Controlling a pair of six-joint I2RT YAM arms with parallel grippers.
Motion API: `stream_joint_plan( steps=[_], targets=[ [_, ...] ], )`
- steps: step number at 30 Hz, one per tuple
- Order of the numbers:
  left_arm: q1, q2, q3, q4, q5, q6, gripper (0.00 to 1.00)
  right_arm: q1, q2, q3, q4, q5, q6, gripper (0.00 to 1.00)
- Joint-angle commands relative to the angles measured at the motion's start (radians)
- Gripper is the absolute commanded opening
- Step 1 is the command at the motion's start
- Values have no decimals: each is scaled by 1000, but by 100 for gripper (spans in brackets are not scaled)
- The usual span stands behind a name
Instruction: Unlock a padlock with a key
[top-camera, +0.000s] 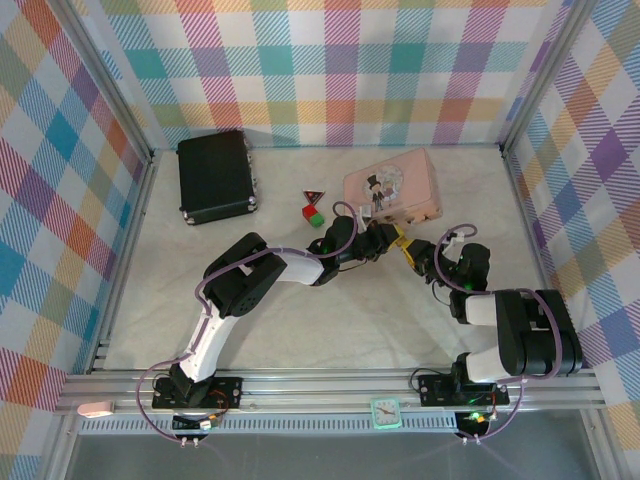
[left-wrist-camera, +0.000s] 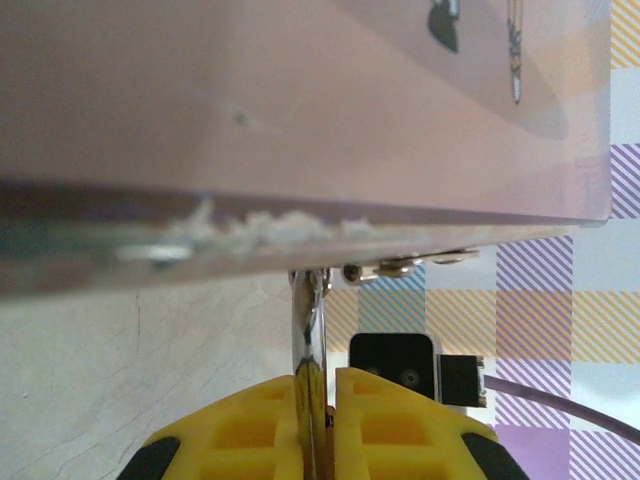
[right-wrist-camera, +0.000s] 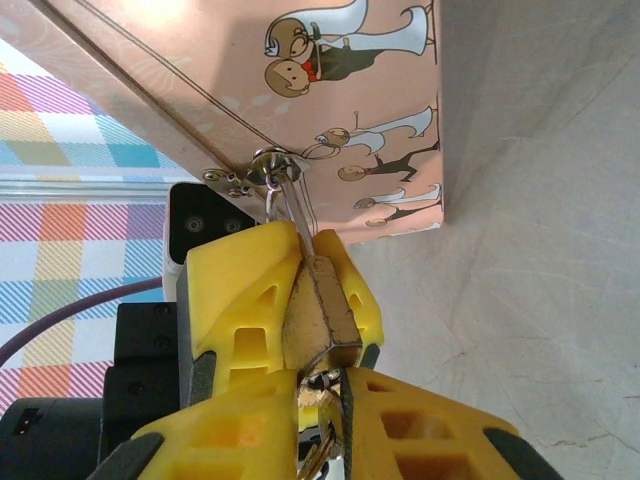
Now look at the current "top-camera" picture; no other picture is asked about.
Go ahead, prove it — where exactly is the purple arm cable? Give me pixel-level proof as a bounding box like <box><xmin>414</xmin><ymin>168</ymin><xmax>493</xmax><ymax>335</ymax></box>
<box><xmin>133</xmin><ymin>200</ymin><xmax>362</xmax><ymax>444</ymax></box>
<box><xmin>433</xmin><ymin>225</ymin><xmax>571</xmax><ymax>444</ymax></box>

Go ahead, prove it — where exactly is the mint green small clock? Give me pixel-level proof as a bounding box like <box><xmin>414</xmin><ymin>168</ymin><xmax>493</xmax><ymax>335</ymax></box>
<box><xmin>369</xmin><ymin>397</ymin><xmax>403</xmax><ymax>432</ymax></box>

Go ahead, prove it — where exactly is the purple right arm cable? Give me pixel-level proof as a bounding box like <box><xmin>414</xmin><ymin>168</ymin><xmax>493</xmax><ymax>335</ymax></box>
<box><xmin>433</xmin><ymin>225</ymin><xmax>571</xmax><ymax>444</ymax></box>

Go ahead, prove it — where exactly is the black hard carrying case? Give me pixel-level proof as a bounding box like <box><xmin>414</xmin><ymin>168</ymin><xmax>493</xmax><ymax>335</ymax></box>
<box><xmin>176</xmin><ymin>129</ymin><xmax>262</xmax><ymax>226</ymax></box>

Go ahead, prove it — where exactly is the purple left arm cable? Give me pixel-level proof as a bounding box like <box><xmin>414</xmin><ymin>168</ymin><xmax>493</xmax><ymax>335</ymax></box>
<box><xmin>133</xmin><ymin>200</ymin><xmax>362</xmax><ymax>444</ymax></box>

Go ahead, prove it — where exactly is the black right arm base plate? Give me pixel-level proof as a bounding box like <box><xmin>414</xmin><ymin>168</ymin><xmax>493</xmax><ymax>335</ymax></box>
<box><xmin>417</xmin><ymin>372</ymin><xmax>511</xmax><ymax>408</ymax></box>

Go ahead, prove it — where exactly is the aluminium frame side rail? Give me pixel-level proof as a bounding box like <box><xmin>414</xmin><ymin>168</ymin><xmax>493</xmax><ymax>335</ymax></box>
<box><xmin>88</xmin><ymin>149</ymin><xmax>159</xmax><ymax>375</ymax></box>

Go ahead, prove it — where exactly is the grey slotted cable duct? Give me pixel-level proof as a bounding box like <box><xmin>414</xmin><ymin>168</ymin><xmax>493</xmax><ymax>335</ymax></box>
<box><xmin>74</xmin><ymin>413</ymin><xmax>460</xmax><ymax>437</ymax></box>

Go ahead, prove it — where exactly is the pink small oblong object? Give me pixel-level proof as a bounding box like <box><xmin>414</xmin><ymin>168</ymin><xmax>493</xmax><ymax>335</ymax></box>
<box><xmin>76</xmin><ymin>399</ymin><xmax>116</xmax><ymax>419</ymax></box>

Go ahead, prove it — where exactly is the aluminium frame corner post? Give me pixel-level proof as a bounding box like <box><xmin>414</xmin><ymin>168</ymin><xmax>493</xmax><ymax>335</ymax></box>
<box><xmin>499</xmin><ymin>0</ymin><xmax>594</xmax><ymax>157</ymax></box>
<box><xmin>62</xmin><ymin>0</ymin><xmax>157</xmax><ymax>159</ymax></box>

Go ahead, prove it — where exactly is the pink cartoon wedding tin box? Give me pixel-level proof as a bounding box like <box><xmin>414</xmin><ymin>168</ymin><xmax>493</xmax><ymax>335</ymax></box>
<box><xmin>342</xmin><ymin>146</ymin><xmax>443</xmax><ymax>225</ymax></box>

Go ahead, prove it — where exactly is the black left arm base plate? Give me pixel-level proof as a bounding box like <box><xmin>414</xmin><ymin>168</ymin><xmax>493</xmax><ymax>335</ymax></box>
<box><xmin>151</xmin><ymin>375</ymin><xmax>245</xmax><ymax>413</ymax></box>

